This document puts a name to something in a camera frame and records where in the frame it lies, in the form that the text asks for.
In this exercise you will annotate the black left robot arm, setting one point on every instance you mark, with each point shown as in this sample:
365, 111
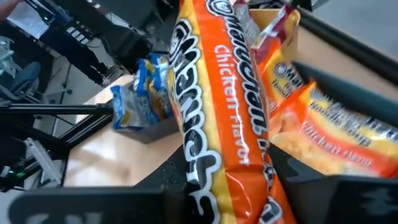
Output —
130, 46

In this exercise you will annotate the blue soy sauce ramen pack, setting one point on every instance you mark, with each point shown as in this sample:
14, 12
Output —
155, 90
127, 109

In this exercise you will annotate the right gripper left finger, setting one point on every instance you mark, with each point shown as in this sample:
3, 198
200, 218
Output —
109, 205

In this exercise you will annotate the white paper sheet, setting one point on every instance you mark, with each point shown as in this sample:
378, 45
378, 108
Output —
28, 20

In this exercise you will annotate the red beef ramen pack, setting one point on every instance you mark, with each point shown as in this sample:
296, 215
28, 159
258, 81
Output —
273, 29
245, 21

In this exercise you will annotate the orange chicken ramen pack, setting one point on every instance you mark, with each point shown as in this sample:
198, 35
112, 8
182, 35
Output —
217, 109
335, 140
280, 81

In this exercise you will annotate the grey translucent bin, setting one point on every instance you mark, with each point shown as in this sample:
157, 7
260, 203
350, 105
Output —
155, 133

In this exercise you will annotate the blue office chair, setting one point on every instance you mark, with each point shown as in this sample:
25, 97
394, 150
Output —
21, 81

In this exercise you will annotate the silver metal bracket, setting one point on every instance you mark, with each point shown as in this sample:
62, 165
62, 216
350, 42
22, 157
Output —
43, 158

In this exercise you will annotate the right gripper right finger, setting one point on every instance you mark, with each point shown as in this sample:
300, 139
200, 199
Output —
342, 202

